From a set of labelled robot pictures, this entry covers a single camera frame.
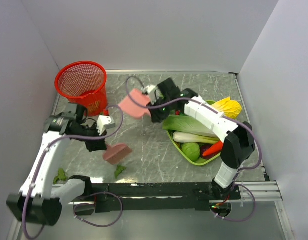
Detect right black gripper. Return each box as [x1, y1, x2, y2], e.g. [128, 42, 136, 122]
[146, 95, 173, 124]

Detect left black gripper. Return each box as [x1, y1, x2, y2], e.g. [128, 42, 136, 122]
[72, 121, 107, 152]

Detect pink hand brush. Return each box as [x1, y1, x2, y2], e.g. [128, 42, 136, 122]
[102, 143, 132, 165]

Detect pink dustpan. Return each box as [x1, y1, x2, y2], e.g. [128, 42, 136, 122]
[118, 88, 151, 119]

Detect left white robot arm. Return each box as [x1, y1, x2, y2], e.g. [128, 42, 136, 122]
[6, 103, 115, 226]

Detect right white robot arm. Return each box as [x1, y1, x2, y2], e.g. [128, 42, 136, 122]
[142, 78, 255, 199]

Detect long napa cabbage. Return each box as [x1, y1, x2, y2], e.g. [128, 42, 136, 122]
[162, 114, 216, 137]

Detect green paper scrap front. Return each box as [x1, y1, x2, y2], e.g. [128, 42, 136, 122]
[114, 164, 126, 179]

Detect green square tray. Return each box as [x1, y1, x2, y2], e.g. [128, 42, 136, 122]
[165, 112, 221, 166]

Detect green paper scrap table edge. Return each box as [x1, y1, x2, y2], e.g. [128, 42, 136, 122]
[53, 168, 68, 185]

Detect round green cabbage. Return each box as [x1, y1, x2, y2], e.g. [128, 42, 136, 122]
[181, 142, 200, 162]

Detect purple eggplant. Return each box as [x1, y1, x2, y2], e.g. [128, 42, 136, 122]
[200, 144, 214, 160]

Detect red mesh waste basket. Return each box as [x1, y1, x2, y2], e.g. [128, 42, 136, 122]
[54, 61, 107, 117]

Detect orange carrot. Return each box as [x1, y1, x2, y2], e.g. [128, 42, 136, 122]
[203, 141, 223, 156]

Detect white radish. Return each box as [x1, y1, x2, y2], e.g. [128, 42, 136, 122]
[211, 97, 242, 119]

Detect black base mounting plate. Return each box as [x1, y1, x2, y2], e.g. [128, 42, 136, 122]
[72, 182, 241, 213]

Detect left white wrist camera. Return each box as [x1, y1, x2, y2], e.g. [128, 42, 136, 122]
[96, 115, 115, 136]

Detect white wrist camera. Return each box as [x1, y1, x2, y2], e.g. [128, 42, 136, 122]
[96, 115, 115, 136]
[141, 85, 157, 105]

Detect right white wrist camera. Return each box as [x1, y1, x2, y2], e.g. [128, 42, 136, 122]
[141, 85, 157, 105]

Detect aluminium rail frame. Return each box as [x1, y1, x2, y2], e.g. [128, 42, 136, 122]
[7, 181, 294, 240]

